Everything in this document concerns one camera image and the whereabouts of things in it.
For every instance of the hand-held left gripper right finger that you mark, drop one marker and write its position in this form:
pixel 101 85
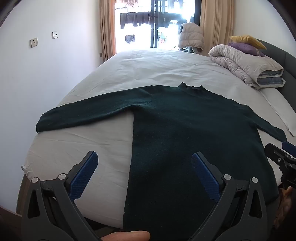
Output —
pixel 204 176

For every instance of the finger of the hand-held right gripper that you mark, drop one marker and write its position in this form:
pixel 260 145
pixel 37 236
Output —
pixel 290 149
pixel 276 154

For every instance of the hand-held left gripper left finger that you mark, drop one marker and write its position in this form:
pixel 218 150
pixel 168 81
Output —
pixel 84 171

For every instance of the dark green knit sweater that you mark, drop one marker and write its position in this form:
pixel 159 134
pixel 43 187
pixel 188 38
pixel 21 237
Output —
pixel 185 129

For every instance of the row of hanging dark clothes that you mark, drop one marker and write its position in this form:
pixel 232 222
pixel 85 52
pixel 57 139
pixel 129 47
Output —
pixel 129 19

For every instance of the person's left hand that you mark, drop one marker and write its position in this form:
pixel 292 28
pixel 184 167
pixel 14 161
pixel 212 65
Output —
pixel 129 236

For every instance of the brown white patterned clothing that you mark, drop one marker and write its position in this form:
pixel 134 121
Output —
pixel 285 204

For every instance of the white pillow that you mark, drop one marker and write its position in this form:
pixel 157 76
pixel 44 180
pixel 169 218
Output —
pixel 282 104

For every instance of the grey upholstered headboard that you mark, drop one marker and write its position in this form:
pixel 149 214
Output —
pixel 284 60

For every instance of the folded grey white duvet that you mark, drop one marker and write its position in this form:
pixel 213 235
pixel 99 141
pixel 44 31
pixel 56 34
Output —
pixel 235 60

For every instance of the purple pillow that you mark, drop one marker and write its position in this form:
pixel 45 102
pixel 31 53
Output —
pixel 245 48

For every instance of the yellow pillow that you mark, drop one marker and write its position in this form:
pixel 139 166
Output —
pixel 249 39

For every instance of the bed with white sheet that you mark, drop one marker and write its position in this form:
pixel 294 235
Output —
pixel 161 64

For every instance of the small dark hanging garment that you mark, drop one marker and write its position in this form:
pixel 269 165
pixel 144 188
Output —
pixel 130 38

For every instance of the white puffer vest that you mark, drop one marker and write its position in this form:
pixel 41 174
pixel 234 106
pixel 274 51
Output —
pixel 190 34

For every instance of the beige curtain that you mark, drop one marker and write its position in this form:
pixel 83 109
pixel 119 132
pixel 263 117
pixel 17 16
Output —
pixel 107 27
pixel 216 23

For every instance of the black framed balcony window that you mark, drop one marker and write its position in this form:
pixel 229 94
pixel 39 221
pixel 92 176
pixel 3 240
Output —
pixel 143 34

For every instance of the white wall socket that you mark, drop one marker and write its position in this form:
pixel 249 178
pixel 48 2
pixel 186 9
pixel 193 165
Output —
pixel 33 42

